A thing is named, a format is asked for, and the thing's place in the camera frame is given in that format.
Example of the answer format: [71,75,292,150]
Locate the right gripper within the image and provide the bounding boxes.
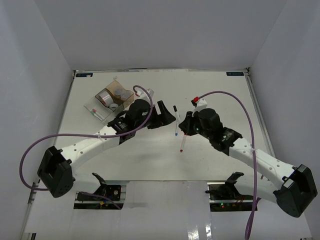
[179,110,212,140]

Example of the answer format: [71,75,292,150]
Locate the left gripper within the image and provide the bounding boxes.
[135,100,176,131]

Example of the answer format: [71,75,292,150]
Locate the black marker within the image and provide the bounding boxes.
[173,105,181,124]

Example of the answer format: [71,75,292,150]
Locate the small clear tape roll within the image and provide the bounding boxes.
[108,103,119,112]

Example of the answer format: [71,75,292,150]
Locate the large silver tape roll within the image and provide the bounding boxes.
[98,91,114,108]

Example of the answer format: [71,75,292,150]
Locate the green marker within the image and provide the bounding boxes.
[92,111,103,121]

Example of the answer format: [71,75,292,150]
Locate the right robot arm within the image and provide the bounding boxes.
[179,108,318,218]

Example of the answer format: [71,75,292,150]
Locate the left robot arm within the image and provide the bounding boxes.
[37,99,176,200]

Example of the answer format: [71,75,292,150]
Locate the blue marker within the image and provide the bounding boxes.
[174,120,179,136]

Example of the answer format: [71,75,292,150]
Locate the red marker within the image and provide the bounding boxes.
[180,134,187,153]

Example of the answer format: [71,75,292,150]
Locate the amber plastic bin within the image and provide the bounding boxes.
[105,80,134,108]

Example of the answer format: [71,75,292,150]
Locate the clear plastic bin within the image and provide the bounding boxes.
[83,97,115,125]

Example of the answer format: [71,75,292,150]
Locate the grey plastic bin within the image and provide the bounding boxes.
[95,88,125,116]

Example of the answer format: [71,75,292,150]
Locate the right base electronics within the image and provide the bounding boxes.
[205,171,253,213]

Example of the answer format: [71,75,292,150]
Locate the base electronics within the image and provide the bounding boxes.
[205,171,253,213]
[73,173,125,210]

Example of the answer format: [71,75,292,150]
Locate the left base electronics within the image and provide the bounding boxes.
[73,173,125,210]

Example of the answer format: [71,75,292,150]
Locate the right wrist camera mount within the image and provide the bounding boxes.
[191,96,208,116]

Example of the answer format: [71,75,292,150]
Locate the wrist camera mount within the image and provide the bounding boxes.
[135,88,154,101]
[191,96,208,116]

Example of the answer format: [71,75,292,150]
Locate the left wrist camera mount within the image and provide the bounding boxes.
[135,88,154,101]

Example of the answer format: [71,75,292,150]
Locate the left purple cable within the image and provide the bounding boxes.
[19,85,154,192]

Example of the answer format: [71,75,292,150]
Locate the purple cable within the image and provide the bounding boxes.
[19,85,154,192]
[194,90,262,240]

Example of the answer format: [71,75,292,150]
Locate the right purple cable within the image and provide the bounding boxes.
[194,90,262,240]

